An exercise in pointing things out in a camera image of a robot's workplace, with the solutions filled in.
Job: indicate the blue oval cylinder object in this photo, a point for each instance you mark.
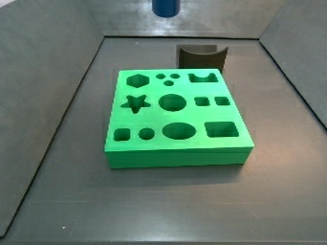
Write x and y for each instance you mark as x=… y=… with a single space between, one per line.
x=166 y=8

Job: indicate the green shape sorter block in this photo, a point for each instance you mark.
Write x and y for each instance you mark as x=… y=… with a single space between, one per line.
x=174 y=118

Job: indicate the dark curved arch piece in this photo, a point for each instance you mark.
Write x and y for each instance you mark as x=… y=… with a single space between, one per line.
x=201 y=57

